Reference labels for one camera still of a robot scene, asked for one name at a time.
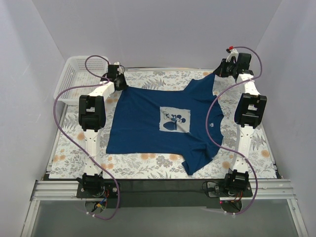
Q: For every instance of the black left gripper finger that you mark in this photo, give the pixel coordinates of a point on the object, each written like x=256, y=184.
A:
x=122, y=81
x=116, y=85

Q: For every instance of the aluminium frame rail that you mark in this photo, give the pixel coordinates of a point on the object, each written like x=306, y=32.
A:
x=67, y=190

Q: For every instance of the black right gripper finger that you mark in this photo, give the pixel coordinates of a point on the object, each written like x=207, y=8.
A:
x=225, y=72
x=219, y=69

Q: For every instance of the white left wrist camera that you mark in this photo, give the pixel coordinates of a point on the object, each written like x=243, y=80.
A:
x=121, y=68

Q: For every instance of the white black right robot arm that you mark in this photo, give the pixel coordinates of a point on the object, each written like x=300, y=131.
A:
x=248, y=116

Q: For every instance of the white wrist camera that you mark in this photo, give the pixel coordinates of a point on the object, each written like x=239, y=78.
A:
x=121, y=68
x=233, y=54

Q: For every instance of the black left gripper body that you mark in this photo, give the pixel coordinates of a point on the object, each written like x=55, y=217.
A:
x=120, y=83

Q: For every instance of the white plastic basket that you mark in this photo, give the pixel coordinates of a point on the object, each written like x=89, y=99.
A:
x=78, y=71

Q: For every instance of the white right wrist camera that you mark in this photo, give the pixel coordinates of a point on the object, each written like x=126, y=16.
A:
x=233, y=54

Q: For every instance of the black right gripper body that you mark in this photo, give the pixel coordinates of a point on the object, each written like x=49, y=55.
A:
x=222, y=70

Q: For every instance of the blue printed t-shirt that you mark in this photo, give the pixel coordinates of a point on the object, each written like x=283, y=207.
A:
x=185, y=122

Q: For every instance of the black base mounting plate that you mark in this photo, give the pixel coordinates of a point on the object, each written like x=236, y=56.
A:
x=160, y=192

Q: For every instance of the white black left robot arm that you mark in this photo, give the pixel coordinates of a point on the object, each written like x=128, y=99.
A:
x=92, y=119

